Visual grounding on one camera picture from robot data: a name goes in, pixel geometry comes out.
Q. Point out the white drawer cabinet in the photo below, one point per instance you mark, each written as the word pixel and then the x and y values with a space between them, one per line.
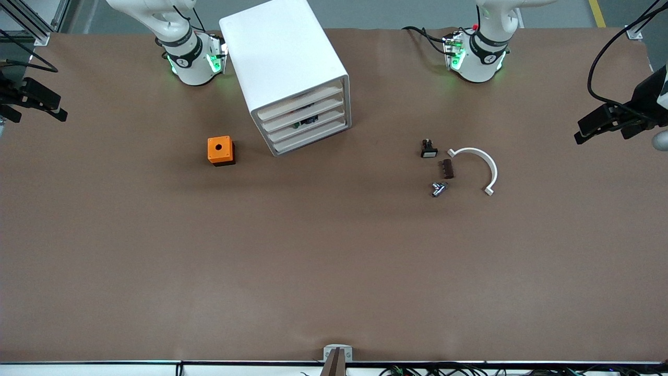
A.
pixel 276 52

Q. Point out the white semicircular pipe clamp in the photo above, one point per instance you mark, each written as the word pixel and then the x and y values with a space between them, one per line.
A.
pixel 476 151

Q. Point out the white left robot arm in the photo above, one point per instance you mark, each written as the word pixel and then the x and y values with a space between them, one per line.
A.
pixel 480 57

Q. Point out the white table edge rail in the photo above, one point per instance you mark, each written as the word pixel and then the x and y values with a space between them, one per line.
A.
pixel 104 369

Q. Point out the aluminium frame profile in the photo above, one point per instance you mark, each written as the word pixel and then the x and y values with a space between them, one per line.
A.
pixel 42 37
pixel 634 32

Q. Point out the dark brown mounting post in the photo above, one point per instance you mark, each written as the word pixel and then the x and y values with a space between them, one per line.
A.
pixel 334 365

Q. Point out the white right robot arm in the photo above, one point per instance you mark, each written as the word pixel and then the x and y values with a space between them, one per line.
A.
pixel 193 68

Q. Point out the orange box with hole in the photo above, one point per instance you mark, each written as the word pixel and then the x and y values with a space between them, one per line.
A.
pixel 219 149

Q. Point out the brown table cover mat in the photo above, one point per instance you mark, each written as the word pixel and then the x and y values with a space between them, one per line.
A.
pixel 334 261

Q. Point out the chrome metal fitting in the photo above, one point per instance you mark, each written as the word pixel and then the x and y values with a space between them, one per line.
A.
pixel 438 189

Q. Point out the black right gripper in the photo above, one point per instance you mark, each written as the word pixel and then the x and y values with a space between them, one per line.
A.
pixel 7 95

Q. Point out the grey metal edge bracket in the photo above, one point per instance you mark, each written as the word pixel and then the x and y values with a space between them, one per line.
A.
pixel 348 351

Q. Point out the brown cylindrical part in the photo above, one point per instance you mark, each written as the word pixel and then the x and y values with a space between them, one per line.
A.
pixel 448 168

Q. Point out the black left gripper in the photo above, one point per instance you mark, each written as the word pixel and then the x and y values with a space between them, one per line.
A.
pixel 643 97

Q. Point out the black switch white face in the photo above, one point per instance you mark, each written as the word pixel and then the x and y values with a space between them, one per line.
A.
pixel 429 152

